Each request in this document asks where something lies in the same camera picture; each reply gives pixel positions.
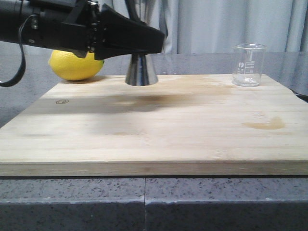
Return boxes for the small glass beaker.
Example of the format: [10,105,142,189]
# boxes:
[232,43,267,87]

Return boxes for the steel double jigger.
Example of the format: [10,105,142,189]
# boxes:
[125,0,167,87]

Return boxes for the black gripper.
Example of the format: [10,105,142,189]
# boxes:
[19,0,165,60]

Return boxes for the yellow lemon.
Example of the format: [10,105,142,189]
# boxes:
[49,50,104,81]

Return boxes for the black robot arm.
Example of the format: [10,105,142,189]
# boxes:
[0,0,165,60]

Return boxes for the wooden cutting board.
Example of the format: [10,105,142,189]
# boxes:
[0,75,308,177]

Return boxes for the black flat cable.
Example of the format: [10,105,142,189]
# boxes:
[0,13,40,88]

